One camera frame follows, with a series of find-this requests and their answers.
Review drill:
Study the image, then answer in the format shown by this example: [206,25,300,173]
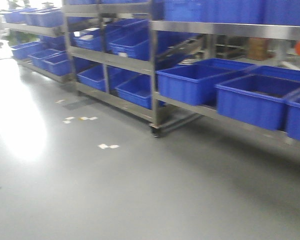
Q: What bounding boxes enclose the right steel shelf rack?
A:
[3,1,300,153]

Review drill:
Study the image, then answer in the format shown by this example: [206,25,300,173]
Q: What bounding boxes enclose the blue bin left neighbour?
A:
[156,64,245,106]

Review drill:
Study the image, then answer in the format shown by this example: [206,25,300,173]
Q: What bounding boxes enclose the blue target bin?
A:
[215,75,300,131]

